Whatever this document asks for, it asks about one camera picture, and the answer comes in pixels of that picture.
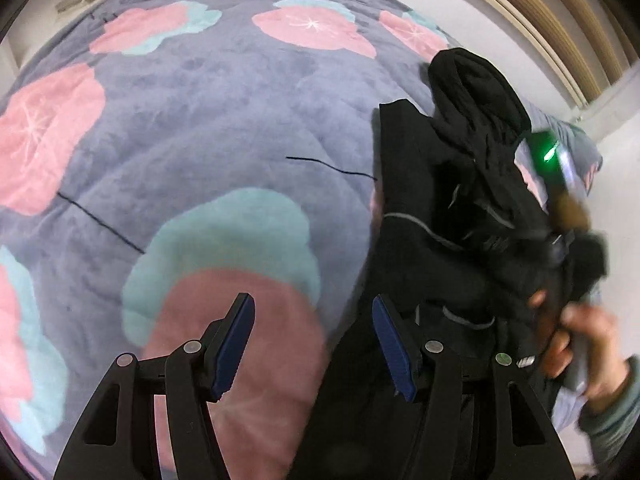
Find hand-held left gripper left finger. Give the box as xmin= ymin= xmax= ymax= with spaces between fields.
xmin=52 ymin=292 xmax=256 ymax=480

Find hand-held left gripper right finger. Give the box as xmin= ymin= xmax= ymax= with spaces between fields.
xmin=372 ymin=294 xmax=576 ymax=480

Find black pants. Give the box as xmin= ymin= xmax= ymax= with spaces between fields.
xmin=290 ymin=47 xmax=608 ymax=480

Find person's right forearm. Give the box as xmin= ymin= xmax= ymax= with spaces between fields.
xmin=580 ymin=355 xmax=640 ymax=467

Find person's right hand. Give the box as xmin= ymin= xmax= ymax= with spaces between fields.
xmin=527 ymin=290 xmax=633 ymax=416

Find brown striped window blind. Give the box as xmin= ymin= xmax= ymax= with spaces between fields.
xmin=440 ymin=0 xmax=640 ymax=107

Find grey floral blanket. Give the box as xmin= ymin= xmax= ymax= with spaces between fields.
xmin=0 ymin=0 xmax=603 ymax=476

